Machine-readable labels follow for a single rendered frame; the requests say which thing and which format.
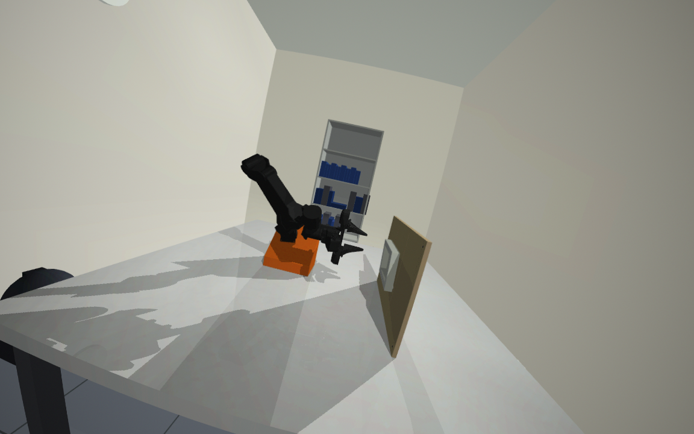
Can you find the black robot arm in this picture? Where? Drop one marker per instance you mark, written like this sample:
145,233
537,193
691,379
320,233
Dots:
291,216

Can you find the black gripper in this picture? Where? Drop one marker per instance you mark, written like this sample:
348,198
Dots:
345,223

